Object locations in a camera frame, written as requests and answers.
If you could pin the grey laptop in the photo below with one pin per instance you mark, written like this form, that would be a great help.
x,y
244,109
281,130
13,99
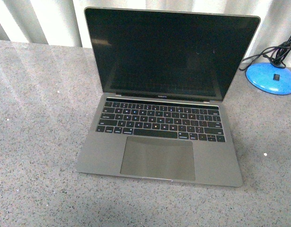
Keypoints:
x,y
164,77

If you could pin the blue round lamp base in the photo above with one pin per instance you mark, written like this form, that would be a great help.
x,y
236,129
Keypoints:
x,y
269,78

